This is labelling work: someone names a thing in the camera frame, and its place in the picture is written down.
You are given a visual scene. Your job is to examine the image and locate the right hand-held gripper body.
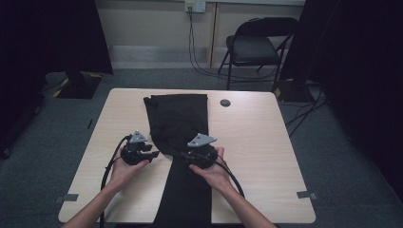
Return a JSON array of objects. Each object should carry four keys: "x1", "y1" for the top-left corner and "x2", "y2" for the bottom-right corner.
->
[{"x1": 186, "y1": 133, "x2": 219, "y2": 169}]

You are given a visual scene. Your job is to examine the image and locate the black stand base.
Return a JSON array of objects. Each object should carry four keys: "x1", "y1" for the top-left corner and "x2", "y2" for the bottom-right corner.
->
[
  {"x1": 273, "y1": 79, "x2": 316, "y2": 103},
  {"x1": 56, "y1": 70, "x2": 104, "y2": 100}
]

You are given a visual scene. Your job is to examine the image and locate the black curtain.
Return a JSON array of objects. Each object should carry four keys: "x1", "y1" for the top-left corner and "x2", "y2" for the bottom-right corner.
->
[
  {"x1": 0, "y1": 0, "x2": 114, "y2": 160},
  {"x1": 279, "y1": 0, "x2": 403, "y2": 202}
]

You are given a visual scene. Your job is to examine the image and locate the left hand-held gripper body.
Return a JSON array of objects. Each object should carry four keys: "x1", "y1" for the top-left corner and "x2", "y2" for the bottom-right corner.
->
[{"x1": 121, "y1": 130, "x2": 148, "y2": 166}]

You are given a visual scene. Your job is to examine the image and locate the person's left hand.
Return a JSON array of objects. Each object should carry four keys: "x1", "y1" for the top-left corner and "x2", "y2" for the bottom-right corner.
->
[{"x1": 108, "y1": 148, "x2": 150, "y2": 191}]

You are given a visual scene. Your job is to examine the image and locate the wooden wall strip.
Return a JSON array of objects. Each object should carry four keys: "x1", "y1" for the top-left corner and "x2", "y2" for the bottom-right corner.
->
[{"x1": 209, "y1": 2, "x2": 221, "y2": 68}]

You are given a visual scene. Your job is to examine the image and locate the black floor cables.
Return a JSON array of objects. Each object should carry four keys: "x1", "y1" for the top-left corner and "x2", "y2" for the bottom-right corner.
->
[{"x1": 284, "y1": 85, "x2": 328, "y2": 138}]

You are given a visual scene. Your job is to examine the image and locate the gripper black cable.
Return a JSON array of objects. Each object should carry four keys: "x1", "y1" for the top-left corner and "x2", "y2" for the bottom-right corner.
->
[
  {"x1": 99, "y1": 134, "x2": 133, "y2": 228},
  {"x1": 215, "y1": 161, "x2": 246, "y2": 199}
]

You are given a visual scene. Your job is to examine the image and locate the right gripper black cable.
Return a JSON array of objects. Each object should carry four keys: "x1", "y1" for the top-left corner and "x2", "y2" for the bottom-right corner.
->
[{"x1": 215, "y1": 161, "x2": 246, "y2": 199}]

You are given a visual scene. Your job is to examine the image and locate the black pants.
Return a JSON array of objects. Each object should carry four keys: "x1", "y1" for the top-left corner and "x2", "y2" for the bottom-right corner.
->
[{"x1": 143, "y1": 93, "x2": 213, "y2": 228}]

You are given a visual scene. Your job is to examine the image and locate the black wall socket cable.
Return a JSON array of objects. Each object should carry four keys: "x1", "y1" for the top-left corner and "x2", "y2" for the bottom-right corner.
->
[{"x1": 188, "y1": 7, "x2": 279, "y2": 84}]

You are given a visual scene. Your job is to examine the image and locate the person's right hand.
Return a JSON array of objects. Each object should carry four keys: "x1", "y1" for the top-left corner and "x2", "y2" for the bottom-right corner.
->
[{"x1": 188, "y1": 146, "x2": 233, "y2": 193}]

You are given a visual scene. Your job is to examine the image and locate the white wall socket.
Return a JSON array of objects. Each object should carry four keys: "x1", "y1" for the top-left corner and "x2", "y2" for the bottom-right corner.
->
[{"x1": 184, "y1": 0, "x2": 207, "y2": 13}]

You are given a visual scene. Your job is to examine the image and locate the black folding chair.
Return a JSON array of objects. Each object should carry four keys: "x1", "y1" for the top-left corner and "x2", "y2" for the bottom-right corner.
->
[{"x1": 217, "y1": 16, "x2": 300, "y2": 91}]

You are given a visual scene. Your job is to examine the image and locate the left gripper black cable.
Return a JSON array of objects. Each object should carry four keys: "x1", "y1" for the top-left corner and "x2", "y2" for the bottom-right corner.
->
[{"x1": 99, "y1": 134, "x2": 133, "y2": 228}]

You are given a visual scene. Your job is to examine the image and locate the grey tape strip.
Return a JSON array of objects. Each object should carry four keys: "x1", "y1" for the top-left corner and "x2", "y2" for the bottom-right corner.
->
[
  {"x1": 53, "y1": 193, "x2": 80, "y2": 204},
  {"x1": 297, "y1": 190, "x2": 318, "y2": 200}
]

